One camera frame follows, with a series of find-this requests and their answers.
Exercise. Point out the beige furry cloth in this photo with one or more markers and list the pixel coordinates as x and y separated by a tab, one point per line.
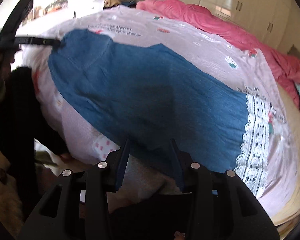
5	195

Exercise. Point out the blue denim jeans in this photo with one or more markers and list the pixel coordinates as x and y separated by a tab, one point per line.
140	92

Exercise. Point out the pink printed bedsheet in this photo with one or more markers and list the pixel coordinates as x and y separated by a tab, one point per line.
202	50

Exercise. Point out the beige crumpled cloth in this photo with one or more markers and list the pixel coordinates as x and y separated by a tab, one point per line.
111	3

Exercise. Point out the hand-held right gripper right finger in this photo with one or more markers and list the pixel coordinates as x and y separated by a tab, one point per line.
177	167

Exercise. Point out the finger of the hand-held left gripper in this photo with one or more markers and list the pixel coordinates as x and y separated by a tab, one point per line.
40	41

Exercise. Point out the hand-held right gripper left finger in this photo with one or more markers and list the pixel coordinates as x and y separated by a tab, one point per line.
122	162

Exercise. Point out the pink duvet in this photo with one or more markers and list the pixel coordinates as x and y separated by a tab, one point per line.
215	17

